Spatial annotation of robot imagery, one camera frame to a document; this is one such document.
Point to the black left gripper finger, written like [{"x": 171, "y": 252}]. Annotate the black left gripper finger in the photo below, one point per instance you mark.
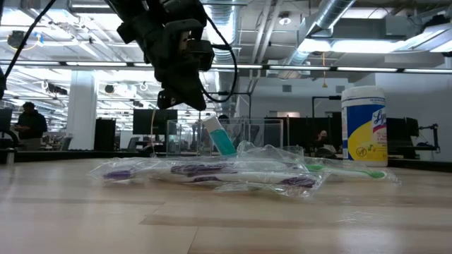
[
  {"x": 167, "y": 100},
  {"x": 190, "y": 93}
]

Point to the blue mouthwash bottle white cap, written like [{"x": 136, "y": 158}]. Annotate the blue mouthwash bottle white cap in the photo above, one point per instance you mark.
[{"x": 222, "y": 141}]

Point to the purple toothbrush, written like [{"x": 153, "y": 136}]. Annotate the purple toothbrush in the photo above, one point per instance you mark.
[
  {"x": 298, "y": 181},
  {"x": 118, "y": 175}
]

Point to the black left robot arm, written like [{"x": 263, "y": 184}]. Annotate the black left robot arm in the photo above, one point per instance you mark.
[{"x": 141, "y": 5}]

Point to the black computer monitor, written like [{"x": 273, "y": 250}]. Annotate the black computer monitor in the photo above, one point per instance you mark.
[
  {"x": 5, "y": 120},
  {"x": 155, "y": 121}
]

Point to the person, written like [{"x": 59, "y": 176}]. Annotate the person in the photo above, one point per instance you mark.
[
  {"x": 223, "y": 118},
  {"x": 322, "y": 135},
  {"x": 31, "y": 123}
]

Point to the black cabinet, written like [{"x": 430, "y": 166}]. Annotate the black cabinet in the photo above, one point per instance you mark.
[{"x": 105, "y": 134}]

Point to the clear acrylic organizer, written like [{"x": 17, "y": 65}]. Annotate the clear acrylic organizer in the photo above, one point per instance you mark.
[{"x": 261, "y": 132}]

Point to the white building column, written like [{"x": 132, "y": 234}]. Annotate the white building column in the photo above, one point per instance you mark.
[{"x": 82, "y": 113}]

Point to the black office partition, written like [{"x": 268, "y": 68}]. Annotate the black office partition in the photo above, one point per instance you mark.
[{"x": 300, "y": 134}]

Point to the white ceiling dome sensor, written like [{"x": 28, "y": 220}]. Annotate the white ceiling dome sensor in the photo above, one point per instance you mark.
[{"x": 284, "y": 20}]

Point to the black ceiling-mounted device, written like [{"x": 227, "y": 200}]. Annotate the black ceiling-mounted device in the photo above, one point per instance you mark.
[{"x": 16, "y": 39}]

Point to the blue yellow wipes canister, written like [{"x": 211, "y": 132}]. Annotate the blue yellow wipes canister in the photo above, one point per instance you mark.
[{"x": 363, "y": 127}]

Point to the long ceiling strip light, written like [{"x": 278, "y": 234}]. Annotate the long ceiling strip light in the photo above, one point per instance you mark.
[{"x": 367, "y": 69}]

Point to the bright ceiling light panel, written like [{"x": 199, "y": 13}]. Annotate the bright ceiling light panel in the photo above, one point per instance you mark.
[{"x": 363, "y": 46}]

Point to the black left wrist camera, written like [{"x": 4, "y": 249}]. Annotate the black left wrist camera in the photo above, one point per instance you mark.
[{"x": 201, "y": 54}]

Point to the silver spiral air duct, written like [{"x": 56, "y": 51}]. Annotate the silver spiral air duct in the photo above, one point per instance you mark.
[{"x": 220, "y": 28}]

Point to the black background rig frame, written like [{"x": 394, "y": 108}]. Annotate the black background rig frame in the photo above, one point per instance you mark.
[{"x": 332, "y": 97}]

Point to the silver slanted air duct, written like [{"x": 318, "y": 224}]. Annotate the silver slanted air duct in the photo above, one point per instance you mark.
[{"x": 328, "y": 12}]

